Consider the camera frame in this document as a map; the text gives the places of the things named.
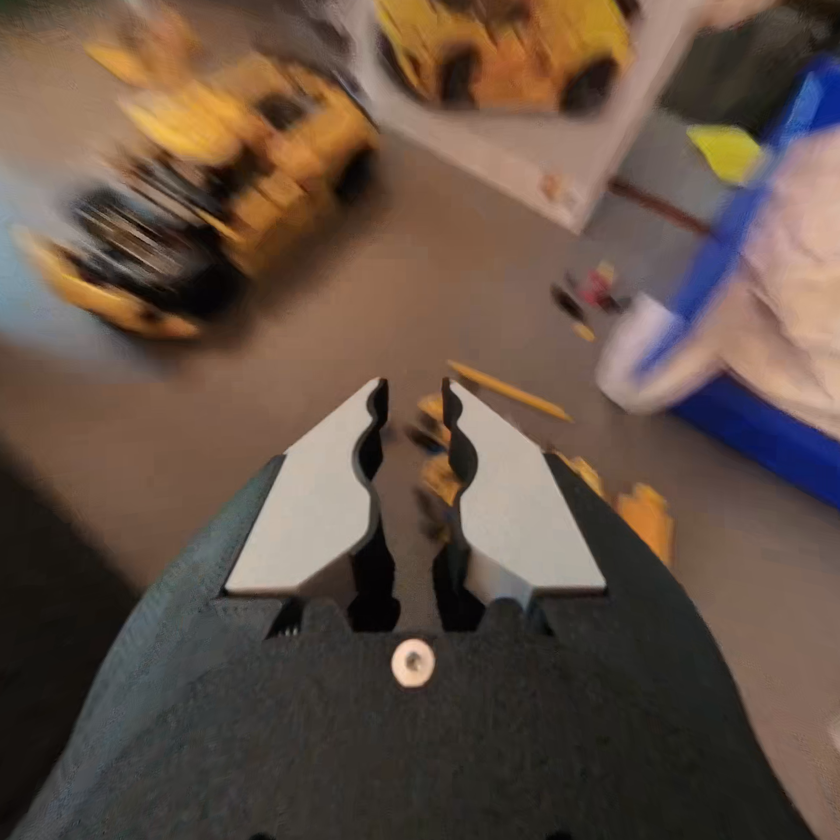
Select small black red brick pieces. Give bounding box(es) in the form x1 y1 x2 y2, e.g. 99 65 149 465
550 259 634 329

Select yellow brick car model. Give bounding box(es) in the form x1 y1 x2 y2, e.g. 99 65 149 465
12 10 383 341

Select grey desk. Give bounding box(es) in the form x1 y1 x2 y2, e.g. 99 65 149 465
0 0 840 840

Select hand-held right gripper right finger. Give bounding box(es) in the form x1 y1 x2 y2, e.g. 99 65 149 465
433 376 608 634

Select pile of yellow brick pieces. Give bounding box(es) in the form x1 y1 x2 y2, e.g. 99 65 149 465
403 390 677 568

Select blue plastic bin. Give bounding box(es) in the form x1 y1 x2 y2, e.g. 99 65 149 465
640 56 840 511

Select long yellow brick beam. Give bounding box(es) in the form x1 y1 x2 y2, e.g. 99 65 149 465
446 359 574 423

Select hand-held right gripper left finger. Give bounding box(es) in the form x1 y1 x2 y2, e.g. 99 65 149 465
223 376 403 634

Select building instruction booklet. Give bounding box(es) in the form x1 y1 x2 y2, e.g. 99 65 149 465
344 0 667 236

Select bright yellow sheet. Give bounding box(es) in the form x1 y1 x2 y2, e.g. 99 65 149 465
686 123 767 186

